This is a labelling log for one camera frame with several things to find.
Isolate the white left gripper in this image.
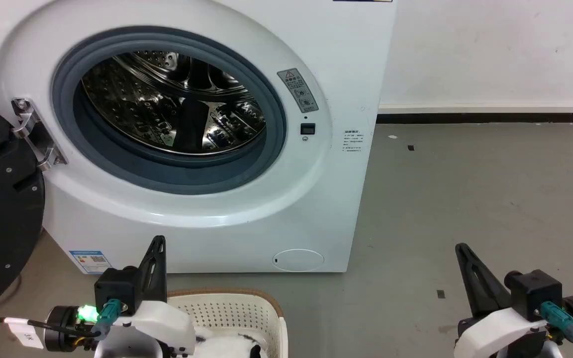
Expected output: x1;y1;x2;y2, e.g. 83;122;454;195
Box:
94;236;197;358

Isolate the black washing machine door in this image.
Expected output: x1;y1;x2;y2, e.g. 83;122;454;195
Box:
0;96;46;320

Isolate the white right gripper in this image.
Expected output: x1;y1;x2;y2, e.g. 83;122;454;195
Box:
454;243;564;358

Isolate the grey warning sticker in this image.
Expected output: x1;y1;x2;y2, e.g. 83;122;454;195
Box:
277;68;319;113

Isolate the black wall baseboard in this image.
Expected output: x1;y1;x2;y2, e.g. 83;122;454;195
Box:
376;113;573;124

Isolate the cream perforated laundry basket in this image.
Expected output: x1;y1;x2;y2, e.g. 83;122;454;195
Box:
167;287;288;358

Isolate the right cable with teal plug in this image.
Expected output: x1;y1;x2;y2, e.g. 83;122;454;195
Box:
540;301;573;358

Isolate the white front-load washing machine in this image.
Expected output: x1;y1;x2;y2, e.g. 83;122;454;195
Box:
0;0;397;274

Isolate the oval drain filter cover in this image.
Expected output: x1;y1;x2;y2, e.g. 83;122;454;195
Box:
272;249;325;272

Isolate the grey rubber door gasket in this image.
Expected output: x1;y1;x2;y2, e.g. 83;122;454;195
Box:
51;26;287;195

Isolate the blue energy label sticker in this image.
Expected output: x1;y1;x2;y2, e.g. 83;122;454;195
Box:
69;250;112;274

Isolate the stainless steel washing machine drum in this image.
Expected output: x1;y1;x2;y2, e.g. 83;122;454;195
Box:
81;51;267;156

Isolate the metal door hinge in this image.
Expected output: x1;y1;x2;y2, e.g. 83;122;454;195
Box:
11;97;68;172

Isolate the small printed text label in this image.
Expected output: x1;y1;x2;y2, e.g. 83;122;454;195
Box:
343;129;364;153

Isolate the white tag on cable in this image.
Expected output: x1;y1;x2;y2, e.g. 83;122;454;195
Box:
4;317;45;350

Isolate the white and black cloth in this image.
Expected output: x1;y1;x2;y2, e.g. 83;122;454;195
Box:
194;327;268;358

